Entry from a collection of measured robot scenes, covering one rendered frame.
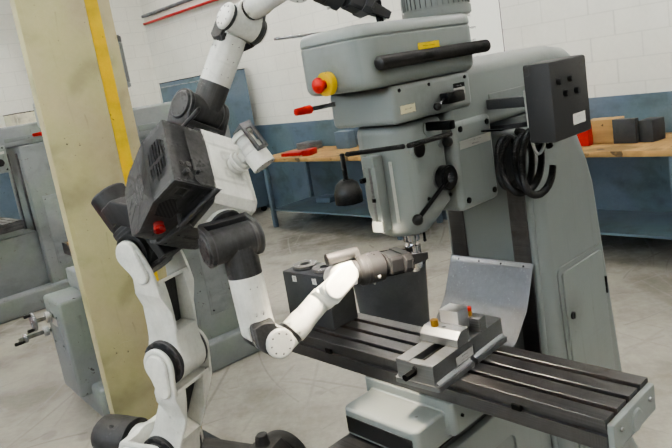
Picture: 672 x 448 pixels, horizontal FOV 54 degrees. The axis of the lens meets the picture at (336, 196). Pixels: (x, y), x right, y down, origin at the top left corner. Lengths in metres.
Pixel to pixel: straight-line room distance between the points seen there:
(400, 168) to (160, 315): 0.84
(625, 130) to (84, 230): 4.02
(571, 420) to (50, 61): 2.49
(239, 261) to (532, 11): 5.09
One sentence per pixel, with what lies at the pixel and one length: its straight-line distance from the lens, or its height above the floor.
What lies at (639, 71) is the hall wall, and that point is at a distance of 6.05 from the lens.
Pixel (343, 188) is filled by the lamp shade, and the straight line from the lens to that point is 1.66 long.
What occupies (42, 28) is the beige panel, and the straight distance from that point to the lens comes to 3.20.
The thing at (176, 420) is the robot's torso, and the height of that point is 0.82.
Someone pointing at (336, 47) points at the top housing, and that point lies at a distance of 1.67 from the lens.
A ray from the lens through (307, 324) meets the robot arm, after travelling 1.79.
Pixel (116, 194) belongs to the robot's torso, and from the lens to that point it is 2.08.
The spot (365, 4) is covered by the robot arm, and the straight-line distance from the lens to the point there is 1.80.
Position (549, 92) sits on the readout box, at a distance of 1.81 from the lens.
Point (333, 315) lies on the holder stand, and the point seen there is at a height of 1.00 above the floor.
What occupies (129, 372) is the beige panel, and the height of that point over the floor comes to 0.54.
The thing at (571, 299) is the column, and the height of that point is 0.95.
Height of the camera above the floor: 1.79
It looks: 11 degrees down
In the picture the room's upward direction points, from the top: 9 degrees counter-clockwise
